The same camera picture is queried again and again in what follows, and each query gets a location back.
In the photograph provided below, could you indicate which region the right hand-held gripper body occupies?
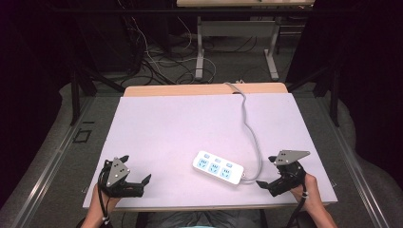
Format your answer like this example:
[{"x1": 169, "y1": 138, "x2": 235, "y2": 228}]
[{"x1": 267, "y1": 149, "x2": 312, "y2": 199}]

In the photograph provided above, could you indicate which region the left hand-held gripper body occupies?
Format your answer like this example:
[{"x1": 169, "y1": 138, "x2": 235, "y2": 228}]
[{"x1": 98, "y1": 156, "x2": 145, "y2": 199}]

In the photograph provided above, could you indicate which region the white power strip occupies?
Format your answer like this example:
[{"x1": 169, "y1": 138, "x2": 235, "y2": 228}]
[{"x1": 192, "y1": 150, "x2": 246, "y2": 187}]

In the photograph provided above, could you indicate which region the person's right hand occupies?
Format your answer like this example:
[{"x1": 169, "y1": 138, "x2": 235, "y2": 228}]
[{"x1": 289, "y1": 173, "x2": 325, "y2": 214}]

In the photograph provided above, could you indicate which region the person's left hand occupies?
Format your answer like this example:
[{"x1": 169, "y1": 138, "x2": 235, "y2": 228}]
[{"x1": 89, "y1": 183, "x2": 122, "y2": 220}]

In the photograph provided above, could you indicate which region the white table mat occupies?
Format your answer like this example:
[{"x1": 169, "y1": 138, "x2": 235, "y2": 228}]
[{"x1": 82, "y1": 92, "x2": 338, "y2": 210}]

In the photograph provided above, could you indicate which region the person's grey clothing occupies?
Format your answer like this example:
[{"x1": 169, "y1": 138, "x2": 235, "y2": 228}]
[{"x1": 136, "y1": 209, "x2": 268, "y2": 228}]

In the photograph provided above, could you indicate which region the black metal stand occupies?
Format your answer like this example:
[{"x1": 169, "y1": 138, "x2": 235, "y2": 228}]
[
  {"x1": 286, "y1": 65, "x2": 342, "y2": 128},
  {"x1": 69, "y1": 63, "x2": 125, "y2": 126}
]

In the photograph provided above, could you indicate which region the white metal-legged desk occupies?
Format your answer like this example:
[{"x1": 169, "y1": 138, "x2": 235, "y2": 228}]
[{"x1": 176, "y1": 0, "x2": 316, "y2": 82}]

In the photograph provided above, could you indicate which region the grey power strip cable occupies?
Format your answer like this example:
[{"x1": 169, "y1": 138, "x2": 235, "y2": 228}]
[{"x1": 223, "y1": 82, "x2": 264, "y2": 183}]

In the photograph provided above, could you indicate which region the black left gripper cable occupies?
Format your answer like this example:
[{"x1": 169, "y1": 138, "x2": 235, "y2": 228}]
[{"x1": 97, "y1": 170, "x2": 112, "y2": 226}]

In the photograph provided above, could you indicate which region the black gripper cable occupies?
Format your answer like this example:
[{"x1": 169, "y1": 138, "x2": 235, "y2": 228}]
[
  {"x1": 286, "y1": 172, "x2": 310, "y2": 228},
  {"x1": 97, "y1": 170, "x2": 112, "y2": 226}
]

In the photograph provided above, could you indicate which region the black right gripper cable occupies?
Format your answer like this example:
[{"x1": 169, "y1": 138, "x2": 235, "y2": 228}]
[{"x1": 286, "y1": 172, "x2": 310, "y2": 228}]

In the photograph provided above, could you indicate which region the metal floor rail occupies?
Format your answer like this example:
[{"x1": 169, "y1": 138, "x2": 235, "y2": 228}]
[
  {"x1": 316, "y1": 97, "x2": 392, "y2": 228},
  {"x1": 9, "y1": 96, "x2": 97, "y2": 228}
]

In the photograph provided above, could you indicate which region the tangle of floor cables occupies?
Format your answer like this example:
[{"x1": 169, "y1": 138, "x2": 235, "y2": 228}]
[{"x1": 116, "y1": 0, "x2": 218, "y2": 86}]

